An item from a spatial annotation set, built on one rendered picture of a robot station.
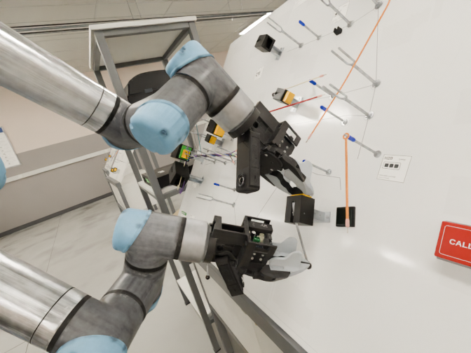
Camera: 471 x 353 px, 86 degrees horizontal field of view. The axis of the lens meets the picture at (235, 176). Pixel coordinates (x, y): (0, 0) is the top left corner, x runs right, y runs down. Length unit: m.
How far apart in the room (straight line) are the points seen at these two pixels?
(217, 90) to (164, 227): 0.24
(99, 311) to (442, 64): 0.67
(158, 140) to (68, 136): 7.60
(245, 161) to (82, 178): 7.58
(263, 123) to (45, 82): 0.35
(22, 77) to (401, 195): 0.60
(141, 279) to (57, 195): 7.57
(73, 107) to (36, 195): 7.61
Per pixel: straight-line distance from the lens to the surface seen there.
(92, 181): 7.97
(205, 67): 0.44
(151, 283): 0.49
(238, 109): 0.45
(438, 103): 0.56
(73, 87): 0.46
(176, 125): 0.37
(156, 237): 0.44
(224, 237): 0.45
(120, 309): 0.44
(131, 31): 1.42
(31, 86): 0.46
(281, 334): 0.67
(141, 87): 1.43
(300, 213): 0.52
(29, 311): 0.44
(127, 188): 3.67
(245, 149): 0.47
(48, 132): 7.98
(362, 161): 0.58
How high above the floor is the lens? 1.36
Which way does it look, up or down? 14 degrees down
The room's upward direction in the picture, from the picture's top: 16 degrees counter-clockwise
